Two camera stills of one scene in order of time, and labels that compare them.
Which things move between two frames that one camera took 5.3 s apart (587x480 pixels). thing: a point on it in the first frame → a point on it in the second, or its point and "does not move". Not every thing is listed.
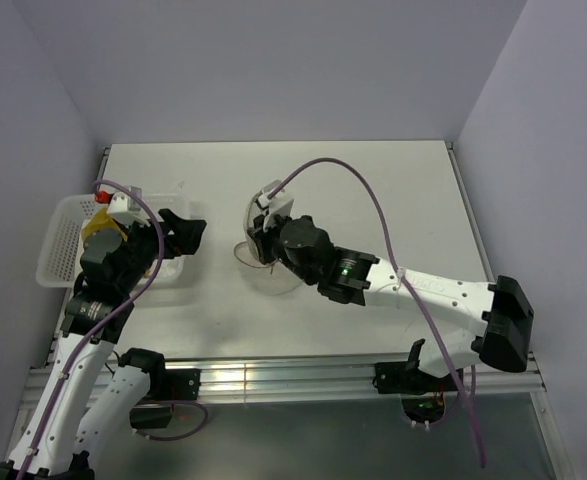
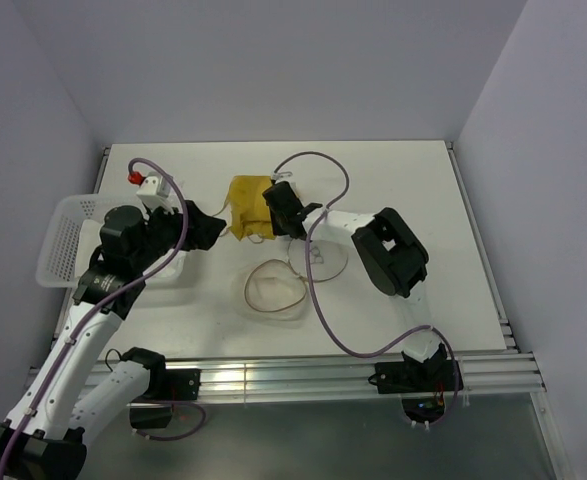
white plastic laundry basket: (59, 261) does not move
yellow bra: (102, 220) → (249, 210)
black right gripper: (263, 236) → (278, 230)
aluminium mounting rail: (303, 381) does not move
